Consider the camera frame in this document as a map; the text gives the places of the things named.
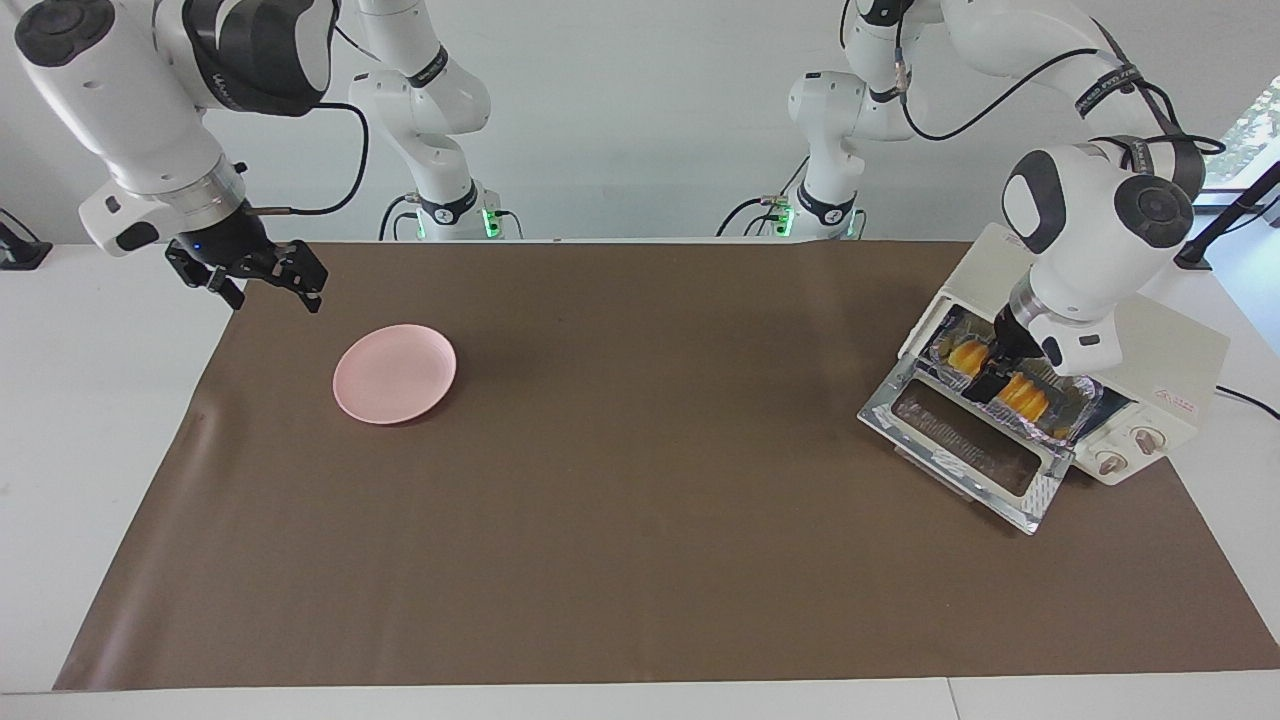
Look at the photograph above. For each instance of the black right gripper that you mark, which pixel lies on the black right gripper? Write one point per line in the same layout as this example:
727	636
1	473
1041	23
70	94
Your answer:
225	245

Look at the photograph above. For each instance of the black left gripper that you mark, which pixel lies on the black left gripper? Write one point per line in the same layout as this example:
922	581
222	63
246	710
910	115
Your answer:
1015	335

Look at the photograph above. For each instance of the sliced yellow bread loaf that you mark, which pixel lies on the sliced yellow bread loaf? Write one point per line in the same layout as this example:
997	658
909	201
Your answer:
1025	395

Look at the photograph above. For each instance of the aluminium foil tray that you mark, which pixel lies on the aluminium foil tray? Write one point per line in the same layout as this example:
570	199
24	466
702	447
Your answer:
1080	420

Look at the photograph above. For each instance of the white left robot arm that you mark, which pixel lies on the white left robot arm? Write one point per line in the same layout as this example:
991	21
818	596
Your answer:
1080	230

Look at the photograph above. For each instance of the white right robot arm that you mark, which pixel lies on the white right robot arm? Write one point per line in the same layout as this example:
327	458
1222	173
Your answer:
120	110

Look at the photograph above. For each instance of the glass oven door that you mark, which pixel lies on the glass oven door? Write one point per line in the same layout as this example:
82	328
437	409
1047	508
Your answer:
1045	495

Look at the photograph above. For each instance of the cream oven knob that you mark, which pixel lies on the cream oven knob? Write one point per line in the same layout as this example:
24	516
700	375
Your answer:
1148	439
1110	463

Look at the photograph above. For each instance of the cream toaster oven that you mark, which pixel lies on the cream toaster oven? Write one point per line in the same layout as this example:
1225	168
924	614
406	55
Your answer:
1170	350

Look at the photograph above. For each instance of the pink round plate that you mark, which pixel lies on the pink round plate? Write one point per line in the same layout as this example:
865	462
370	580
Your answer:
395	372

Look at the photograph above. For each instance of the window with greenery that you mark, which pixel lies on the window with greenery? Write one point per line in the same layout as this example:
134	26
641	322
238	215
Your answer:
1250	140

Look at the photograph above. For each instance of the brown paper table mat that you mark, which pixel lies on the brown paper table mat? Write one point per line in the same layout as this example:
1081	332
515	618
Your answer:
640	560

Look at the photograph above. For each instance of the black table clamp mount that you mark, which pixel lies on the black table clamp mount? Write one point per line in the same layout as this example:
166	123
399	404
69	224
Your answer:
20	252

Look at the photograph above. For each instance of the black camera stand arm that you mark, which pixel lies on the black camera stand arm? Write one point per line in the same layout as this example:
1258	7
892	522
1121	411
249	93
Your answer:
1235	205

